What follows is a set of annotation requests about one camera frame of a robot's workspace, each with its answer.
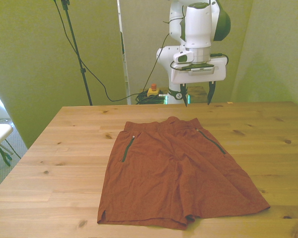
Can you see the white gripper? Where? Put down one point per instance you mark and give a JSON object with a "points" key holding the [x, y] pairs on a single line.
{"points": [[201, 78]]}

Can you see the rust red shorts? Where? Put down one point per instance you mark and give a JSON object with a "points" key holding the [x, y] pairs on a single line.
{"points": [[169, 173]]}

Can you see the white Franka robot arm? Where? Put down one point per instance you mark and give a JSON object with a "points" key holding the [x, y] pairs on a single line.
{"points": [[198, 24]]}

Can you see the yellow emergency stop box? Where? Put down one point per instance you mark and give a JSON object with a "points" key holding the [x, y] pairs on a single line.
{"points": [[154, 92]]}

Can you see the black tripod pole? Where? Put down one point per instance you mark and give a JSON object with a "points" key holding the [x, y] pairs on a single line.
{"points": [[75, 47]]}

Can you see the silver wrist camera bar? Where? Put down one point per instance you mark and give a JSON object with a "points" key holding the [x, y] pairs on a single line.
{"points": [[201, 70]]}

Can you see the white door frame strip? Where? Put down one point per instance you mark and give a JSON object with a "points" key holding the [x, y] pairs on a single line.
{"points": [[126, 79]]}

